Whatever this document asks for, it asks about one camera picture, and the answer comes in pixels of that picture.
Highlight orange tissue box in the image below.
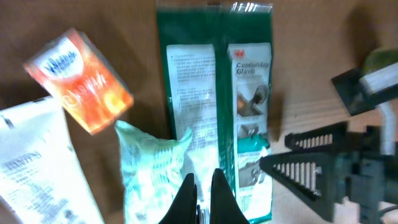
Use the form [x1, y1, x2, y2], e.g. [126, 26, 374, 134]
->
[23, 28, 134, 134]

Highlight green lid jar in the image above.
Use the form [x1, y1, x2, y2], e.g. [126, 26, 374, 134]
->
[361, 49, 397, 76]

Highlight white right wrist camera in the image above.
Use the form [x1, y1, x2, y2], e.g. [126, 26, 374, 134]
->
[331, 63, 397, 116]

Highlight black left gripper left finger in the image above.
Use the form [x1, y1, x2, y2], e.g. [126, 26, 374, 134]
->
[159, 173, 197, 224]

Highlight white cream tube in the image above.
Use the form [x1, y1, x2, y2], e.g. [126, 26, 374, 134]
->
[1, 96, 104, 223]

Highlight mint green tissue pack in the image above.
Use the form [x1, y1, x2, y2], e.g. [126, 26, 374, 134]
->
[114, 120, 193, 224]

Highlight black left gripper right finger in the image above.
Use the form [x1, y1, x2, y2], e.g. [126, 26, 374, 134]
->
[210, 168, 249, 224]

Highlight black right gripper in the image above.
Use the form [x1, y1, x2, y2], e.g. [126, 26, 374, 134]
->
[259, 121, 397, 223]

